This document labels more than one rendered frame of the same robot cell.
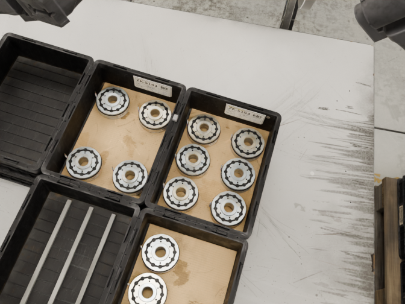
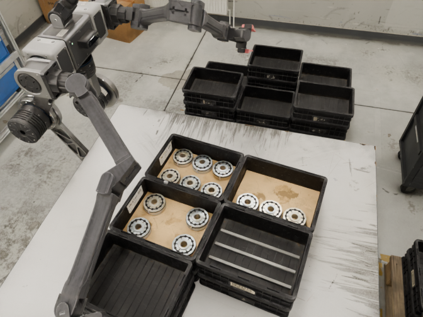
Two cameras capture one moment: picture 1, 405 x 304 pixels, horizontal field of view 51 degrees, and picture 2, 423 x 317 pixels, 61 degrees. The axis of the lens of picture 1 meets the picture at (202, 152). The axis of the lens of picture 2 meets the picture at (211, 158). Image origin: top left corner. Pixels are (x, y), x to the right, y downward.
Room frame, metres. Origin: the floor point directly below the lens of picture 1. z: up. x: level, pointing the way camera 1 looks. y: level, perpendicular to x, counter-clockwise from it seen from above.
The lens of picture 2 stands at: (0.10, 0.99, 2.25)
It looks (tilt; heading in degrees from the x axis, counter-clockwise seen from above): 49 degrees down; 287
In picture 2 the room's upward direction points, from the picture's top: 3 degrees counter-clockwise
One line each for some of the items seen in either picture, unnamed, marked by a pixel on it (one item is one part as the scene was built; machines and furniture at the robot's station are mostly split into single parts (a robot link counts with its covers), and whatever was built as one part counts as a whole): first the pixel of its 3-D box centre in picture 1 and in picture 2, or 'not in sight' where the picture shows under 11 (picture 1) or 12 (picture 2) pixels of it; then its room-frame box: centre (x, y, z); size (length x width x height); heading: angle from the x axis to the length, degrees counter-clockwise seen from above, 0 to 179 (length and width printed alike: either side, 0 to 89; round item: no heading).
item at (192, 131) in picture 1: (204, 128); (169, 177); (0.61, 0.01, 0.86); 0.10 x 0.10 x 0.01
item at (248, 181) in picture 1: (238, 174); (202, 162); (0.48, -0.12, 0.86); 0.10 x 0.10 x 0.01
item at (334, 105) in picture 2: not in sight; (318, 120); (-0.12, -1.09, 0.37); 0.40 x 0.30 x 0.45; 179
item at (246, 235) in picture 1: (216, 158); (195, 165); (0.49, -0.04, 0.92); 0.40 x 0.30 x 0.02; 172
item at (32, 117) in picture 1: (27, 107); (132, 284); (0.58, 0.55, 0.87); 0.40 x 0.30 x 0.11; 172
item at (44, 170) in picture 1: (117, 128); (166, 216); (0.54, 0.25, 0.92); 0.40 x 0.30 x 0.02; 172
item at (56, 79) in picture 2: not in sight; (62, 81); (0.92, 0.10, 1.45); 0.09 x 0.08 x 0.12; 89
